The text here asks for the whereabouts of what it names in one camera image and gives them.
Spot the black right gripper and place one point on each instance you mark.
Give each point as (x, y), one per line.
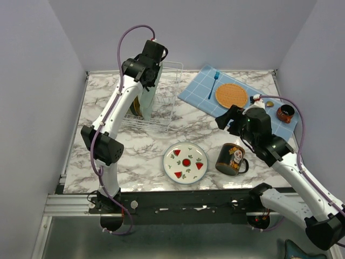
(222, 120)

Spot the white wire dish rack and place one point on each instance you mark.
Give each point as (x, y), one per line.
(163, 102)

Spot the white watermelon round plate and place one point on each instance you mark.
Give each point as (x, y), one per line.
(185, 163)

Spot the yellow patterned round plate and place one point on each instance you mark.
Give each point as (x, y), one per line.
(135, 108)

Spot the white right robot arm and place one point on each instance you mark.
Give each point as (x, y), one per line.
(322, 216)

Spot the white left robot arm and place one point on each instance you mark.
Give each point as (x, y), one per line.
(135, 92)

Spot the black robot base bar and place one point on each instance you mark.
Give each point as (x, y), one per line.
(182, 207)

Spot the round woven wicker plate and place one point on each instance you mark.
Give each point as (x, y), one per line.
(231, 94)

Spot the blue checked cloth mat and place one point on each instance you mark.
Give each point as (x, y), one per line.
(200, 93)

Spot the black skull pattern mug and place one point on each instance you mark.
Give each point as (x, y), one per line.
(231, 160)

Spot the blue metal fork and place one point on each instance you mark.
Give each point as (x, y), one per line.
(215, 78)

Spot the iridescent rainbow spoon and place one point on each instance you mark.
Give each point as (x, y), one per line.
(269, 104)

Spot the small brown clay cup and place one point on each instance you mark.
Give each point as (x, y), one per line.
(285, 113)

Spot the dark teal star object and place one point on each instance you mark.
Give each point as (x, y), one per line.
(293, 251)

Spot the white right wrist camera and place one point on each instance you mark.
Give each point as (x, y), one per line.
(256, 101)

